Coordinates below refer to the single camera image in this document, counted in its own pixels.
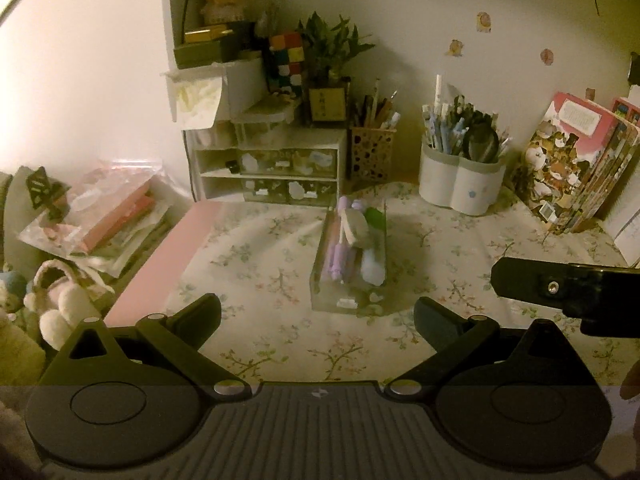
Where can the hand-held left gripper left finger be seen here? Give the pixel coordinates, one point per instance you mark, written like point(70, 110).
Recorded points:
point(200, 317)

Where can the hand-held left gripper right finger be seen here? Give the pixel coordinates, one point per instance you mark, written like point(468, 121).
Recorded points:
point(432, 317)

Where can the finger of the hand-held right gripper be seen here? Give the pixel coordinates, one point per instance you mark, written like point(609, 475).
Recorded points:
point(525, 280)

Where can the white glue bottle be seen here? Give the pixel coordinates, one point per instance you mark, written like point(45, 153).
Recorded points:
point(373, 267)

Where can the clear acrylic pen box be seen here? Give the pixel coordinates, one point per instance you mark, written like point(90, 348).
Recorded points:
point(345, 295)

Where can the purple pen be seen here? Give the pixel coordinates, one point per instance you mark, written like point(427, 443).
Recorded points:
point(352, 257)
point(334, 260)

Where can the white correction tape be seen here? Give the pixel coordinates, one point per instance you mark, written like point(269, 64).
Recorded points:
point(357, 227)

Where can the white flower-shaped pen holder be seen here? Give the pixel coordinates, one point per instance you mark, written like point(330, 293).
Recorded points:
point(460, 185)

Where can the row of illustrated books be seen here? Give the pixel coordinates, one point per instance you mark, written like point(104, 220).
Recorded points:
point(575, 170)

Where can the white fluffy earmuffs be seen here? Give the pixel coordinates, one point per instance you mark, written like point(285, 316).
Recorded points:
point(65, 305)

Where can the black magnifying glass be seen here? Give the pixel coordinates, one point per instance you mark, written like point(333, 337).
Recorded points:
point(480, 142)

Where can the white drawer organiser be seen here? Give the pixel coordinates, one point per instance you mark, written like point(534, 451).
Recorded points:
point(220, 170)

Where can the brown lattice pen holder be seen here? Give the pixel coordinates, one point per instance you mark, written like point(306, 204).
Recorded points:
point(372, 155)

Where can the bunch of pens, white holder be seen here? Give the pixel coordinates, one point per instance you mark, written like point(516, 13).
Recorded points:
point(445, 120)

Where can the dark triangular sign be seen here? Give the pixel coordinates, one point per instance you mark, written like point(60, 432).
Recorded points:
point(45, 192)

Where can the clear topped drawer unit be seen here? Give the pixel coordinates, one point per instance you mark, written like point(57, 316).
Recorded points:
point(260, 120)

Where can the bunch of pens, lattice holder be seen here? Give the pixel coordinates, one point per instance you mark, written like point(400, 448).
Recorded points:
point(375, 107)

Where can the hanging pale paper sheet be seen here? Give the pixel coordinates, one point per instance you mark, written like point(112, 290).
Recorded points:
point(192, 97)

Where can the dark green box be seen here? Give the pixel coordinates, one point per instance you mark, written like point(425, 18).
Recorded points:
point(205, 52)

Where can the colourful puzzle cube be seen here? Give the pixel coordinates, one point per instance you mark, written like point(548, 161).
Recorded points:
point(286, 62)

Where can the potted green plant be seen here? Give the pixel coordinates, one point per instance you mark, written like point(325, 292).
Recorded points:
point(330, 55)

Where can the gold box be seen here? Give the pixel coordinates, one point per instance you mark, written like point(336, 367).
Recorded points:
point(207, 35)

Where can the cartoon wall sticker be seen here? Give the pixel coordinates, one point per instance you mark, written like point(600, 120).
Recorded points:
point(483, 21)
point(547, 56)
point(455, 47)

